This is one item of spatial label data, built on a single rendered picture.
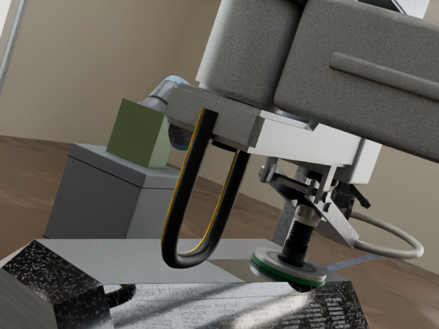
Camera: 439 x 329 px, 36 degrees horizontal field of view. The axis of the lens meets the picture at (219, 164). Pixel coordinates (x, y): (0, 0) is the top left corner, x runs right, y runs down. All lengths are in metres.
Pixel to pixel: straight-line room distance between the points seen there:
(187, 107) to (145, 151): 1.63
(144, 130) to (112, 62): 6.05
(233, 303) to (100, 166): 1.34
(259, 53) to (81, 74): 7.34
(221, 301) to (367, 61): 0.70
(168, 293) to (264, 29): 0.60
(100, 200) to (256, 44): 1.72
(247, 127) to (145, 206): 1.64
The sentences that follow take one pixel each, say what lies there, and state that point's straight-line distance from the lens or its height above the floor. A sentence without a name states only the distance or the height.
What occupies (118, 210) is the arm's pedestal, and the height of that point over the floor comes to 0.67.
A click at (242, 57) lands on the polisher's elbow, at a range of 1.23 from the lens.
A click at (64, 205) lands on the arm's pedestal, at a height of 0.58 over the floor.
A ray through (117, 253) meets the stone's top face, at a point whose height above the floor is 0.83.
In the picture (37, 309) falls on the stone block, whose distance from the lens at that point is 1.38.
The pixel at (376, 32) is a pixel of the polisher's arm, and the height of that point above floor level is 1.44.
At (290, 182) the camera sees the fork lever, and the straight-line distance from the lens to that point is 1.75.
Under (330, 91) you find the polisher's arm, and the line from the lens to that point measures 1.19.
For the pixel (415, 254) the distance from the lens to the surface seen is 2.48.
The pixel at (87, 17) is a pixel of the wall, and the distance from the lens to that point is 8.36.
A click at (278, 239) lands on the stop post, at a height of 0.57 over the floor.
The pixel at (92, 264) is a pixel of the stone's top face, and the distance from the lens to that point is 1.46.
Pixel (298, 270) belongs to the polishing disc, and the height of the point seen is 0.86.
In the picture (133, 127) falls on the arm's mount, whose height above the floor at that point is 0.99.
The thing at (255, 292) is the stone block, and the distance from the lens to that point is 1.72.
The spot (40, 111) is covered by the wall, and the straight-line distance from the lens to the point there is 8.19.
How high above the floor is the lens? 1.27
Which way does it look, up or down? 6 degrees down
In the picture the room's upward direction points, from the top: 19 degrees clockwise
